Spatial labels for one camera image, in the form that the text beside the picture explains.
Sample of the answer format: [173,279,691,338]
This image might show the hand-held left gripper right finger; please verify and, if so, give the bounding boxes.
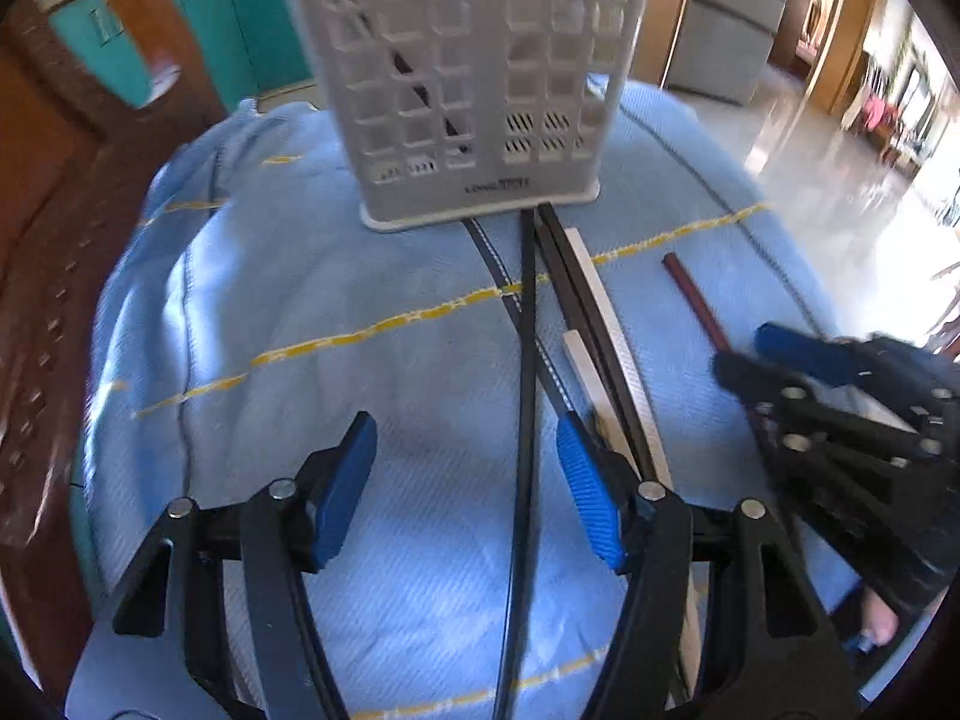
[555,414,860,720]

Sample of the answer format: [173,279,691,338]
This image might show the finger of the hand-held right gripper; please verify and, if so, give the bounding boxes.
[754,321,901,391]
[711,351,818,428]

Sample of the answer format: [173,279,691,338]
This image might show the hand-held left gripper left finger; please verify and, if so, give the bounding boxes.
[112,411,380,720]

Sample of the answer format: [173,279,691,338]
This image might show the brown chopstick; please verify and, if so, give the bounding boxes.
[661,253,762,428]

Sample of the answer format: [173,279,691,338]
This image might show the black chopstick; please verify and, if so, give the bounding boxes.
[504,211,539,720]
[330,0,473,158]
[534,221,646,479]

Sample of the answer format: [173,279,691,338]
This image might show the bundle of black and white chopsticks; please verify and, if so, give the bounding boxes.
[541,202,661,482]

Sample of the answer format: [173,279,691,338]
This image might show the white plastic utensil basket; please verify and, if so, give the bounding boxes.
[270,0,652,232]

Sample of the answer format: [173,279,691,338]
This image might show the person's right hand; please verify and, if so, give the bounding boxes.
[859,589,901,647]

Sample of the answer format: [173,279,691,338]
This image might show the blue striped cloth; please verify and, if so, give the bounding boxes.
[67,79,863,720]

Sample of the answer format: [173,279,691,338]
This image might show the wooden chairs with pink cloth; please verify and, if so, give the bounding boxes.
[847,52,912,158]

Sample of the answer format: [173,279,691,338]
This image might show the silver refrigerator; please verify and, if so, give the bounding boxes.
[664,0,800,107]

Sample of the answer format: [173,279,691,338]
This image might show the wood-framed glass door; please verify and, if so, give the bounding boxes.
[622,0,702,87]

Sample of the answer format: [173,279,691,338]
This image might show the carved wooden chair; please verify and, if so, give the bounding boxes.
[0,0,230,563]

